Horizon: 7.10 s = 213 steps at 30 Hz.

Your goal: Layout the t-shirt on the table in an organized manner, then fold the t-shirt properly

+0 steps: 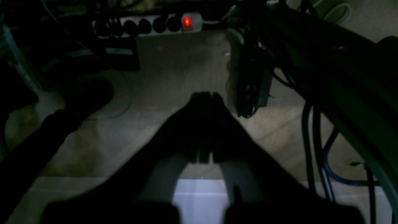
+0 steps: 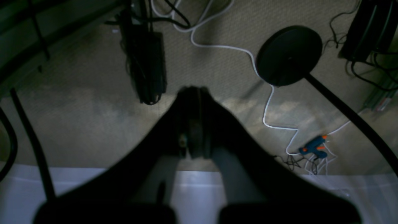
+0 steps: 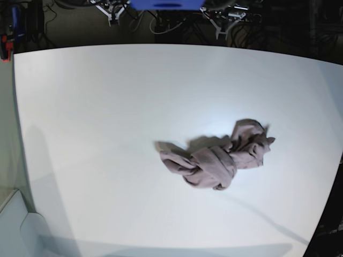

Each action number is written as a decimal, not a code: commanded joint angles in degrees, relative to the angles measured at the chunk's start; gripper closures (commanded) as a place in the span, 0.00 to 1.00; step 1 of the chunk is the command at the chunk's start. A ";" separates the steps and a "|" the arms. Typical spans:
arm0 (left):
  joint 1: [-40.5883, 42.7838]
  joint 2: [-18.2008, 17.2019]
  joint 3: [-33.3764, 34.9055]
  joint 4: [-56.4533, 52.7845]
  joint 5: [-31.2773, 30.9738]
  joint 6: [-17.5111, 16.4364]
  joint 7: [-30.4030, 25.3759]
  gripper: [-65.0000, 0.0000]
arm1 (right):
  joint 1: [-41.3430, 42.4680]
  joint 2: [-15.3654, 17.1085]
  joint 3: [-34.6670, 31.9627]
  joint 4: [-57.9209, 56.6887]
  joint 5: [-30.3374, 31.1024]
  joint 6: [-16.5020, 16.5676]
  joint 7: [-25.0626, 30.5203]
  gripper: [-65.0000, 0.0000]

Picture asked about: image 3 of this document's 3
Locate blue plastic box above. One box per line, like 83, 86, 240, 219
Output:
130, 0, 205, 10

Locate red and black clamp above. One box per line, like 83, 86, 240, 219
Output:
1, 34, 13, 62

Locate grey rounded bin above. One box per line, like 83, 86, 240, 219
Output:
1, 190, 50, 257

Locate mauve t-shirt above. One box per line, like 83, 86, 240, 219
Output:
160, 119, 275, 191

